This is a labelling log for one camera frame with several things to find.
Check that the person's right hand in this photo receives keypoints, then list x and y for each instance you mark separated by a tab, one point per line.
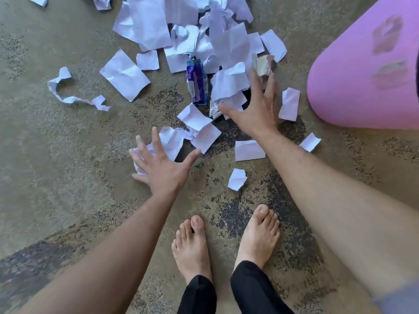
260	112

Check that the person's left hand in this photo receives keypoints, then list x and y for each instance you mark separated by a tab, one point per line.
162	174

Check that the person's left little finger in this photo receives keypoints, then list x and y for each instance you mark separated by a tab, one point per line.
139	177

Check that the person's left middle finger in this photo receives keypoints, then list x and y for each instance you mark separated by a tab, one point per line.
143	147

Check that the person's right thumb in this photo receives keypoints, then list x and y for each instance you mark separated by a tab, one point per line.
230	111

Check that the person's left thumb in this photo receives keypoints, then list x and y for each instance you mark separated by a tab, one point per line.
191	157

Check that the person's right middle finger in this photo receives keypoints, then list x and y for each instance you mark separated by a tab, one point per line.
270	85

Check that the person's right forearm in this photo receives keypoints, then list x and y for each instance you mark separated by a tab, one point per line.
337	205

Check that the person's left forearm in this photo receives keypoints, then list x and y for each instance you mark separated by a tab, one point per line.
108	258

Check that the silver foil wrapper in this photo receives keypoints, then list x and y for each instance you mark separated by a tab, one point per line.
216	108

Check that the beige crumpled wrapper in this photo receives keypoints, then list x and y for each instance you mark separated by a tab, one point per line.
263	65

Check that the blue snack packet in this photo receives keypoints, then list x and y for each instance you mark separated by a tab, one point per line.
196	82

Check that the person's left foot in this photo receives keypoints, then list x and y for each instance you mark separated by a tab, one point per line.
191	250

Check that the person's foot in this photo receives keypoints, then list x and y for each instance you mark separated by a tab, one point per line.
258	238
191	250

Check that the pink plastic bin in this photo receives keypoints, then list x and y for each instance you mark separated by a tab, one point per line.
363	75

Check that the person's right foot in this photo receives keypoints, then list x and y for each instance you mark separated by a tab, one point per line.
258	238

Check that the pile of white paper scraps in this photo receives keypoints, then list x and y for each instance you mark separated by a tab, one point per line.
147	26

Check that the person's left black trouser leg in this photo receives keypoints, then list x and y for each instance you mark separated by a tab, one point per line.
197	296

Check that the person's black trouser leg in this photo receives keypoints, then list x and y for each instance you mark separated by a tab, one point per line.
255	291
197	296

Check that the person's right black trouser leg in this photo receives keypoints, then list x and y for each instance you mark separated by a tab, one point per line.
255	291

